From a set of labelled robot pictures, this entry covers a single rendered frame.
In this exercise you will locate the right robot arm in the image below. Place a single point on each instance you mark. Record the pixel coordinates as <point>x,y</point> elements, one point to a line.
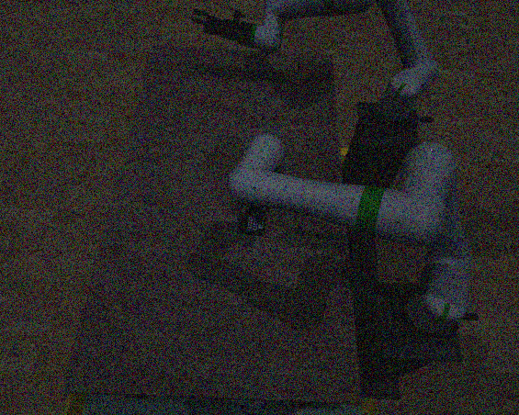
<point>420,68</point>

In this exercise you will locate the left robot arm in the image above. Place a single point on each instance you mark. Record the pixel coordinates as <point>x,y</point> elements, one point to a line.
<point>422,211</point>

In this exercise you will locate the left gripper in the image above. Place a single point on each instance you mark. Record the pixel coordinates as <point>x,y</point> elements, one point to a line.
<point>256,212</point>

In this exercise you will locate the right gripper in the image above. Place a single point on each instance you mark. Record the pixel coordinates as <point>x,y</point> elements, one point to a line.
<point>225,28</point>

